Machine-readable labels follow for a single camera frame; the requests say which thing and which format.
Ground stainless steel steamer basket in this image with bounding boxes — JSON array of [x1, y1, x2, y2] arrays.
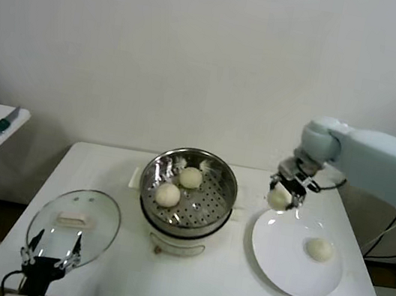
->
[[120, 139, 257, 247]]

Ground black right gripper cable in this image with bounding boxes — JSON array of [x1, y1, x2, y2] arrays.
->
[[307, 172, 349, 196]]

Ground white wall cable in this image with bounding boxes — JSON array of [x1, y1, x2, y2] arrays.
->
[[360, 205, 396, 256]]

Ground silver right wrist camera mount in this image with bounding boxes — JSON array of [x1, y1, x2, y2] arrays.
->
[[277, 157, 304, 181]]

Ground black wall cable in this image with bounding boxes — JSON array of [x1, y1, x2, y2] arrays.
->
[[361, 206, 396, 264]]

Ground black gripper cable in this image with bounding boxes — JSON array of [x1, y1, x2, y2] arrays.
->
[[0, 268, 28, 296], [307, 172, 349, 196]]

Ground large white round plate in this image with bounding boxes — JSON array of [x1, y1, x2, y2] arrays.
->
[[241, 202, 353, 296]]

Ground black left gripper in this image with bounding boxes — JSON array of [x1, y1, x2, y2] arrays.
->
[[13, 224, 86, 296]]

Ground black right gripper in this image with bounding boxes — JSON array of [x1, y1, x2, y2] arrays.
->
[[265, 167, 311, 214]]

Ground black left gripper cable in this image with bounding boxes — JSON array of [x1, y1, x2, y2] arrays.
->
[[0, 268, 28, 296]]

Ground white electric cooker pot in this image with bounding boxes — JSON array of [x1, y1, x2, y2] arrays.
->
[[130, 191, 244, 268]]

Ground round glass pot lid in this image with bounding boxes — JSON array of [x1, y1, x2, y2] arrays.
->
[[21, 180, 126, 280]]

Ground white steamed baozi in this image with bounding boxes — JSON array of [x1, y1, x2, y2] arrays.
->
[[178, 165, 205, 191], [265, 184, 297, 213], [154, 181, 183, 209], [303, 235, 336, 265]]

